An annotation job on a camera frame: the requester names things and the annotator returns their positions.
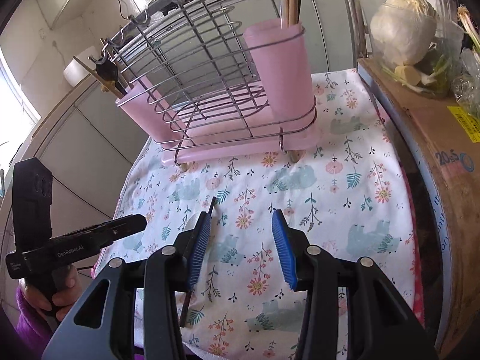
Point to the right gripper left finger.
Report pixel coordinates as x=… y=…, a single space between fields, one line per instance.
x=129 y=310

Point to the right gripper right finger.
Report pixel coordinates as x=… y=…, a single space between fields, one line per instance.
x=380 y=324

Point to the black plastic spoon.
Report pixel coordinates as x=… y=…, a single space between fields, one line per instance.
x=109 y=72

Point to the dark wooden chopstick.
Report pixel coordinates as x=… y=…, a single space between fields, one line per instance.
x=195 y=250

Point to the floral animal print cloth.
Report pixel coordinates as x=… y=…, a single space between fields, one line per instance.
x=348 y=193

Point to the white rice cooker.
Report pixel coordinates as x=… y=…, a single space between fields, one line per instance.
x=74 y=73

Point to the cardboard box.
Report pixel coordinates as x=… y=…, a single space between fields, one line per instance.
x=448 y=160

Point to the clear plastic container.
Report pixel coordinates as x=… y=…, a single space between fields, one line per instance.
x=433 y=75

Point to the napa cabbage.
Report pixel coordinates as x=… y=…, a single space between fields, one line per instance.
x=402 y=30

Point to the green onions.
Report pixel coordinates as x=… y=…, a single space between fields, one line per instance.
x=464 y=17

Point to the steel shelf pole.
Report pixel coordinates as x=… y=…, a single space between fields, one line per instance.
x=359 y=31

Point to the pink wire utensil rack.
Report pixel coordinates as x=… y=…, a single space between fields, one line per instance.
x=217 y=78

